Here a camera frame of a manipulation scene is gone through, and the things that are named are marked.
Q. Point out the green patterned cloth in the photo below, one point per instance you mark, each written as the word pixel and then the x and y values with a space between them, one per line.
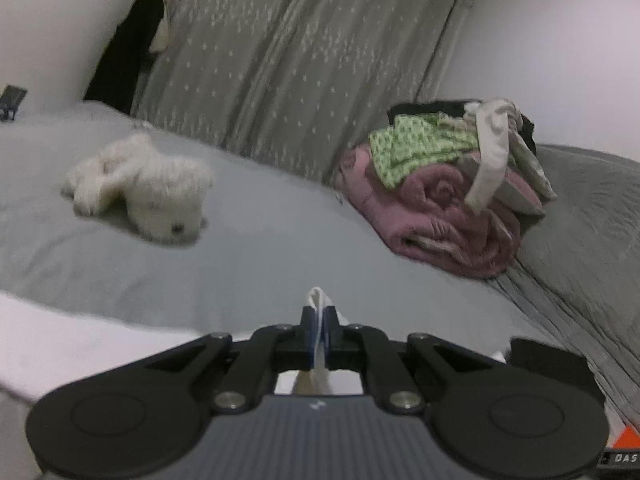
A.
pixel 415 145

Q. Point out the black folded garment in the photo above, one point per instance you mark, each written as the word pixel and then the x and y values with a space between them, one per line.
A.
pixel 550 365

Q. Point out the black coat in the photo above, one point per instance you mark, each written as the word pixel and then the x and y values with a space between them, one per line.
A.
pixel 125 55

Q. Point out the orange booklet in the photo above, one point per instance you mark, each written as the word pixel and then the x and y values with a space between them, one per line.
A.
pixel 627 440

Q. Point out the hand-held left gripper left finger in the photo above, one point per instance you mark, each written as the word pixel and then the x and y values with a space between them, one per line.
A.
pixel 312 332

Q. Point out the grey star curtain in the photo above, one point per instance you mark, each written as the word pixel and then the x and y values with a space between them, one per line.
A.
pixel 300 60

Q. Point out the pale yellow cloth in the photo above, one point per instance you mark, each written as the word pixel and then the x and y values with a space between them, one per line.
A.
pixel 162 25

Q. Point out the small screen device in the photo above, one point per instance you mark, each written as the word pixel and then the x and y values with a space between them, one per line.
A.
pixel 12 100

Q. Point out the cream garment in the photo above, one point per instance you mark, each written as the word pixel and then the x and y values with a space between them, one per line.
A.
pixel 492 160

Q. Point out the grey quilted blanket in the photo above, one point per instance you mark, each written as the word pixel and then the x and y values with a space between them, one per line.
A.
pixel 585 240

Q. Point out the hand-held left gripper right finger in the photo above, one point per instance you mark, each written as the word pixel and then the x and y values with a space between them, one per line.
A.
pixel 328 332

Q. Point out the white printed sweatshirt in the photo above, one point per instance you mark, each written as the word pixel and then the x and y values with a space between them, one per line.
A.
pixel 75 345

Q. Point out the white patterned pillow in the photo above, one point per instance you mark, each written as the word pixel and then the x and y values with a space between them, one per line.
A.
pixel 535 170

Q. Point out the white plush dog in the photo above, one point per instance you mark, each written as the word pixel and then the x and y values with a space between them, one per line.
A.
pixel 150 185

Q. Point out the pink rolled quilt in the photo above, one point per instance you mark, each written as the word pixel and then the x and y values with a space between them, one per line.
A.
pixel 440 225

